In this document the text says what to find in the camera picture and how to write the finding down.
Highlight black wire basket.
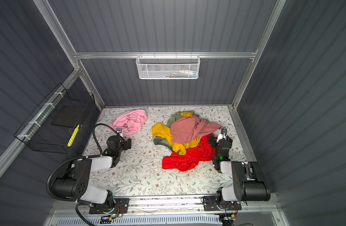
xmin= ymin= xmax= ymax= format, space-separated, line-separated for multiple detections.
xmin=14 ymin=85 xmax=95 ymax=154

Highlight items in white basket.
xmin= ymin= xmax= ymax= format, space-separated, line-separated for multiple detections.
xmin=158 ymin=70 xmax=198 ymax=79

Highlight white wire mesh basket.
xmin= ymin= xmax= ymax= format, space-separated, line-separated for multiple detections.
xmin=136 ymin=54 xmax=201 ymax=80

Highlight light pink cloth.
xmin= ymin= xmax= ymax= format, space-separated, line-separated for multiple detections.
xmin=109 ymin=109 xmax=147 ymax=136

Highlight black flat pad in basket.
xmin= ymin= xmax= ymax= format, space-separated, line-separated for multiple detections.
xmin=51 ymin=106 xmax=90 ymax=128

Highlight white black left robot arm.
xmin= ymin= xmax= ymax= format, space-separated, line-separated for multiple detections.
xmin=46 ymin=123 xmax=131 ymax=209

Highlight red cloth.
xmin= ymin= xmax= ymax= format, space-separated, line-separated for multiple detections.
xmin=162 ymin=135 xmax=215 ymax=172

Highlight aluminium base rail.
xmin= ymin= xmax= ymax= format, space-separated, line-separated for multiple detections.
xmin=87 ymin=194 xmax=241 ymax=218

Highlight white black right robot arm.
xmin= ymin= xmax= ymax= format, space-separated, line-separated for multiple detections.
xmin=201 ymin=127 xmax=271 ymax=211

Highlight yellow cloth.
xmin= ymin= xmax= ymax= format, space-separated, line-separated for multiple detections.
xmin=151 ymin=111 xmax=202 ymax=156

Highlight dusty rose cloth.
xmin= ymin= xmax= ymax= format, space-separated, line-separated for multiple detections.
xmin=170 ymin=116 xmax=222 ymax=144

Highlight yellow green marker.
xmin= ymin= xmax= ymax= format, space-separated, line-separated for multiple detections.
xmin=67 ymin=125 xmax=81 ymax=147

